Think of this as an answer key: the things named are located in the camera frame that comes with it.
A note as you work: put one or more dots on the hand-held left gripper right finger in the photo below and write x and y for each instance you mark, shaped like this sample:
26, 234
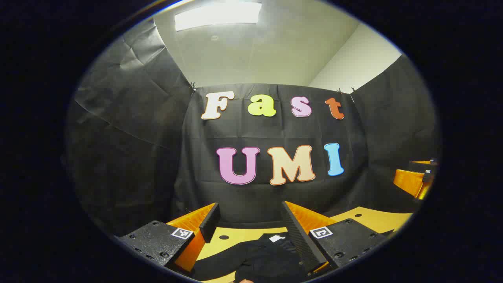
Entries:
300, 239

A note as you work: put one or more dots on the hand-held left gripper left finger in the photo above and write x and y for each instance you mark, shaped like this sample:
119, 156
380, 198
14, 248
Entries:
210, 222

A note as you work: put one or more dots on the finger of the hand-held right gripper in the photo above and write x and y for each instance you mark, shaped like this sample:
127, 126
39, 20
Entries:
410, 181

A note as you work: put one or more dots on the black garment with white tag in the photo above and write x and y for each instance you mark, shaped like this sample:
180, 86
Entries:
267, 259

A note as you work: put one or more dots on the black backdrop cloth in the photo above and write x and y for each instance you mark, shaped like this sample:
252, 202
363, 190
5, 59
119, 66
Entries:
137, 157

